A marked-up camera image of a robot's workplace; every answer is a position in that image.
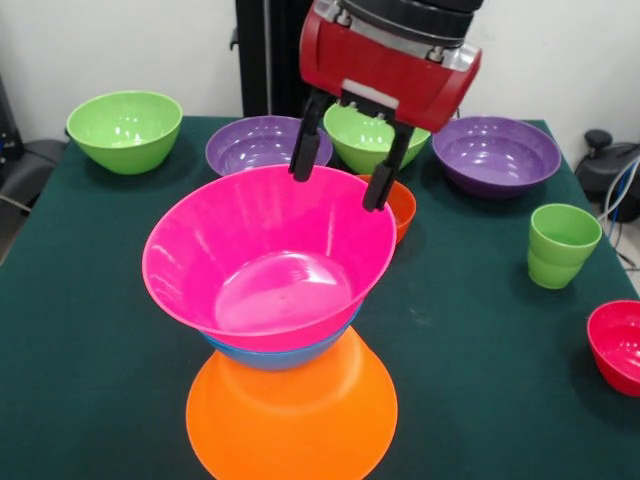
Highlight green plastic bowl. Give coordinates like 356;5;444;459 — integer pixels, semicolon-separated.
65;90;184;176
323;102;432;175

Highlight dark green tablecloth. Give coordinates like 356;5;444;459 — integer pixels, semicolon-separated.
0;117;640;480

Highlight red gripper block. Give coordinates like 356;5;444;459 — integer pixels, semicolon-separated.
288;0;484;214

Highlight small red-pink plastic bowl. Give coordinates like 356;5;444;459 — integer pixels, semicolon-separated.
586;299;640;399

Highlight large pink plastic bowl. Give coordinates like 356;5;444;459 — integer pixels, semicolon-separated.
141;163;398;351

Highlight black pedestal column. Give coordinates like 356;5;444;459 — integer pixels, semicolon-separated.
230;0;321;119

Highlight green plastic cup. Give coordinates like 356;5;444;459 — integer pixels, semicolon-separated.
527;203;603;290

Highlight floor cable bundle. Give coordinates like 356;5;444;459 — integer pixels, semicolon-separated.
597;159;640;271

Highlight blue plastic bowl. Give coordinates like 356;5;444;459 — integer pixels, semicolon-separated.
202;309;364;372

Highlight purple plastic bowl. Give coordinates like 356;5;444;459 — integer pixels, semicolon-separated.
431;115;563;200
205;115;334;179

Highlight small orange-red plastic bowl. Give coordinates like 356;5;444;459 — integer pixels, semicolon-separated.
357;174;418;245

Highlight large orange plastic bowl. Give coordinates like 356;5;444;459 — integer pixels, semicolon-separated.
185;327;400;480

